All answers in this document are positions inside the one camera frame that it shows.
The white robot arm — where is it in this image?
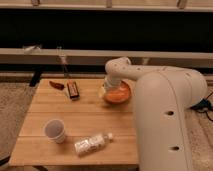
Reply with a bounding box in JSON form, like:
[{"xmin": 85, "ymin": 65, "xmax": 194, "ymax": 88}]
[{"xmin": 104, "ymin": 57, "xmax": 207, "ymax": 171}]

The orange ceramic bowl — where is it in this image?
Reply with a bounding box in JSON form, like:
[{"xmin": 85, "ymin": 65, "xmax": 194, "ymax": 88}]
[{"xmin": 99, "ymin": 81, "xmax": 131, "ymax": 104}]

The brown candy bar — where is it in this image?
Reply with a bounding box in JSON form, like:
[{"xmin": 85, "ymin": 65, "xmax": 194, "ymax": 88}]
[{"xmin": 67, "ymin": 81, "xmax": 80, "ymax": 100}]

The wooden table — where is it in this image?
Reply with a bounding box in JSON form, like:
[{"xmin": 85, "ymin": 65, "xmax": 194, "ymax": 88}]
[{"xmin": 9, "ymin": 79, "xmax": 138, "ymax": 166}]

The red chili pepper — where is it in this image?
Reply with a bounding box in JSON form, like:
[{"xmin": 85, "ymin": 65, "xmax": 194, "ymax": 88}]
[{"xmin": 49, "ymin": 81, "xmax": 64, "ymax": 90}]

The clear plastic water bottle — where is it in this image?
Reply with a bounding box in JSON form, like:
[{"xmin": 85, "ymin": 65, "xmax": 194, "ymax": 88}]
[{"xmin": 74, "ymin": 133, "xmax": 114, "ymax": 156}]

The grey horizontal rail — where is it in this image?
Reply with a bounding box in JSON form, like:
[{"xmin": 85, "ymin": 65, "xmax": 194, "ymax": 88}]
[{"xmin": 0, "ymin": 47, "xmax": 213, "ymax": 68}]

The black cable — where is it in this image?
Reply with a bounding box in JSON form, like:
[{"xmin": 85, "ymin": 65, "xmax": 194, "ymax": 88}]
[{"xmin": 191, "ymin": 91, "xmax": 213, "ymax": 123}]

